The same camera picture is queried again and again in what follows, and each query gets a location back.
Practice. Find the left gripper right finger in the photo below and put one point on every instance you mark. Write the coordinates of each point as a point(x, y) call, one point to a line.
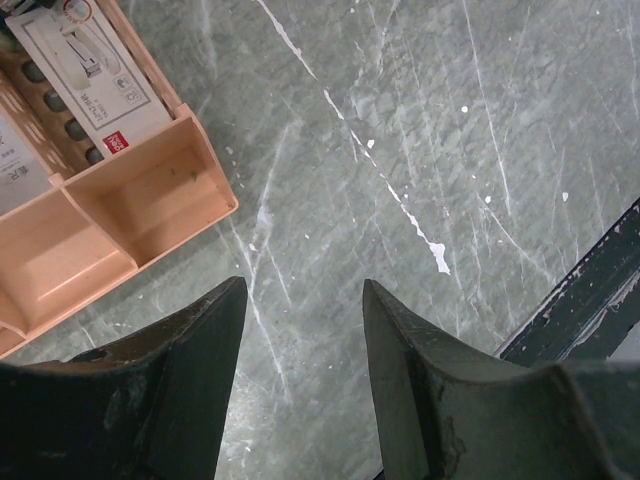
point(445, 410)

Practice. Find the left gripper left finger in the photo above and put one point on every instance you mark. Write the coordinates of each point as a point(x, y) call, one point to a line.
point(151, 405)

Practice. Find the peach plastic file organizer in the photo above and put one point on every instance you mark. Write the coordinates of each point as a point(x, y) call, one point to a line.
point(92, 230)

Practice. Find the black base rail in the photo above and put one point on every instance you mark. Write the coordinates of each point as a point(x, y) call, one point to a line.
point(591, 311)

